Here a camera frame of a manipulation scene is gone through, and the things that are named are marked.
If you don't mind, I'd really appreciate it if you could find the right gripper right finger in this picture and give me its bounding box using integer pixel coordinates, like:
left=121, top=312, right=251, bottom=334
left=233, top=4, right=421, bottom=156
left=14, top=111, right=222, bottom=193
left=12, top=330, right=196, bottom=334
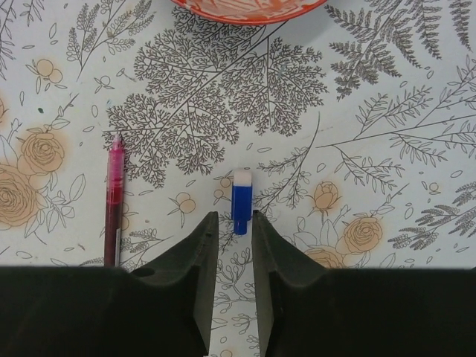
left=252, top=211, right=475, bottom=356

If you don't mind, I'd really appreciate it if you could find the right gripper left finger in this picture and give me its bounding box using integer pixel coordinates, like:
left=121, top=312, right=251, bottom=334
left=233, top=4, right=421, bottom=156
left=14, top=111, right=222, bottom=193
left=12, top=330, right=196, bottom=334
left=1, top=212, right=219, bottom=356

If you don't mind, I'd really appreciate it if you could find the blue pen cap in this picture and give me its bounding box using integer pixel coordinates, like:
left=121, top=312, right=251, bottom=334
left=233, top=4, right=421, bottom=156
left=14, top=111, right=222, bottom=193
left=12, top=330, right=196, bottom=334
left=231, top=169, right=253, bottom=235

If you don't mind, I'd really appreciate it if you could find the pink pen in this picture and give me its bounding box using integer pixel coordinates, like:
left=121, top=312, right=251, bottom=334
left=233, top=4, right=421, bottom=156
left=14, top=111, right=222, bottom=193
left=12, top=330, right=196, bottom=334
left=103, top=134, right=125, bottom=267

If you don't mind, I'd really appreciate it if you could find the floral tablecloth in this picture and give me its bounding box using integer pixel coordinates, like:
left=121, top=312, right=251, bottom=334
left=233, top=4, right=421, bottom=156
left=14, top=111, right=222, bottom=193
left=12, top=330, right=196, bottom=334
left=1, top=1, right=475, bottom=356

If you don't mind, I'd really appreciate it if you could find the red patterned bowl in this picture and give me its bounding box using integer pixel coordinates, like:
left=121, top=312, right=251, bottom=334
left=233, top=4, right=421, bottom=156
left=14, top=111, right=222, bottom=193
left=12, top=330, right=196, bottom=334
left=173, top=0, right=327, bottom=25

